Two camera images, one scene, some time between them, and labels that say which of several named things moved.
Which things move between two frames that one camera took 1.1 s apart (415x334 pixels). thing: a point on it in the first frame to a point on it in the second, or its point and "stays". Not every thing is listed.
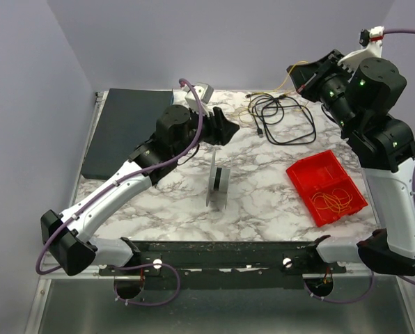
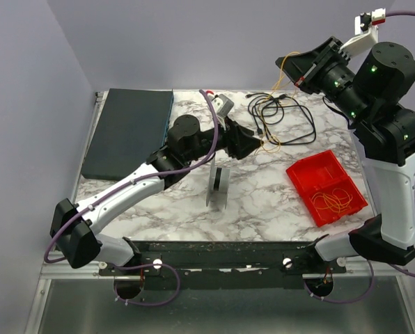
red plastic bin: (326, 188) stays
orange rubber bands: (271, 90) to (270, 143)
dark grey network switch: (128, 118) stays
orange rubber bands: (338, 201) stays
